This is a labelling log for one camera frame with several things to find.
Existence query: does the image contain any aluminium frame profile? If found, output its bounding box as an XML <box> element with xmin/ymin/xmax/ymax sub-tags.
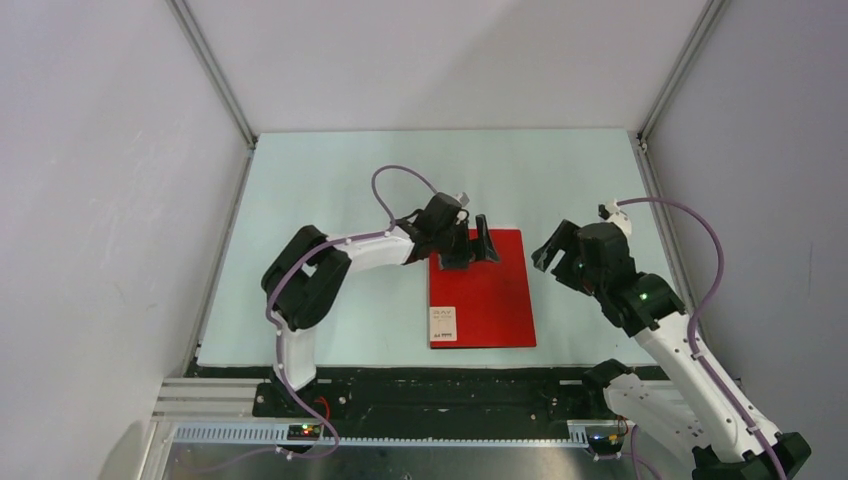
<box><xmin>636</xmin><ymin>0</ymin><xmax>730</xmax><ymax>144</ymax></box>
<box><xmin>166</xmin><ymin>0</ymin><xmax>258</xmax><ymax>150</ymax></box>

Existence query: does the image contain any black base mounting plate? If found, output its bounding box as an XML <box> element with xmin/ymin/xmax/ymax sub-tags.
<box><xmin>252</xmin><ymin>367</ymin><xmax>616</xmax><ymax>441</ymax></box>

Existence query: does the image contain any red black clip folder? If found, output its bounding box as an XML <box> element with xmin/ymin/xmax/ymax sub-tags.
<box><xmin>428</xmin><ymin>229</ymin><xmax>537</xmax><ymax>349</ymax></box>

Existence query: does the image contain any right controller board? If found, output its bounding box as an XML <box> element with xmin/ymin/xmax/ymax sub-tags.
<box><xmin>587</xmin><ymin>434</ymin><xmax>624</xmax><ymax>458</ymax></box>

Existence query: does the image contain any left controller board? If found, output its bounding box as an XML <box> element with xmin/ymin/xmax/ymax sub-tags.
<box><xmin>286</xmin><ymin>423</ymin><xmax>323</xmax><ymax>441</ymax></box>

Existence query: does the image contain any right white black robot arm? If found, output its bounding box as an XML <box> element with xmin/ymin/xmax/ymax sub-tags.
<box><xmin>531</xmin><ymin>220</ymin><xmax>812</xmax><ymax>479</ymax></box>

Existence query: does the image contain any slotted cable duct rail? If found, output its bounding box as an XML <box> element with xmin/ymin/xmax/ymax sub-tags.
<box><xmin>173</xmin><ymin>423</ymin><xmax>590</xmax><ymax>448</ymax></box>

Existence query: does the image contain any aluminium frame profile left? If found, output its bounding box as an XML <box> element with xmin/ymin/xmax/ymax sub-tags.
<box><xmin>166</xmin><ymin>0</ymin><xmax>258</xmax><ymax>150</ymax></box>

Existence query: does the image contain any aluminium frame profile right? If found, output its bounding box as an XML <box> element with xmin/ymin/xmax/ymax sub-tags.
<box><xmin>636</xmin><ymin>0</ymin><xmax>730</xmax><ymax>144</ymax></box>

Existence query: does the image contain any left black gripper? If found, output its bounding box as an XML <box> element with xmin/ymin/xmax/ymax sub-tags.
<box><xmin>432</xmin><ymin>214</ymin><xmax>498</xmax><ymax>271</ymax></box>

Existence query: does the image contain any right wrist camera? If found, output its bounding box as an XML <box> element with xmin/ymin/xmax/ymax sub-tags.
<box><xmin>598</xmin><ymin>200</ymin><xmax>633</xmax><ymax>238</ymax></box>

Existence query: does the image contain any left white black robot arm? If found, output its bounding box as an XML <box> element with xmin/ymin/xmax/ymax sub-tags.
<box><xmin>261</xmin><ymin>192</ymin><xmax>500</xmax><ymax>417</ymax></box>

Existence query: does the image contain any controller board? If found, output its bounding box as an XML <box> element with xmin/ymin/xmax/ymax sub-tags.
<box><xmin>286</xmin><ymin>423</ymin><xmax>323</xmax><ymax>441</ymax></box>
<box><xmin>587</xmin><ymin>434</ymin><xmax>624</xmax><ymax>458</ymax></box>

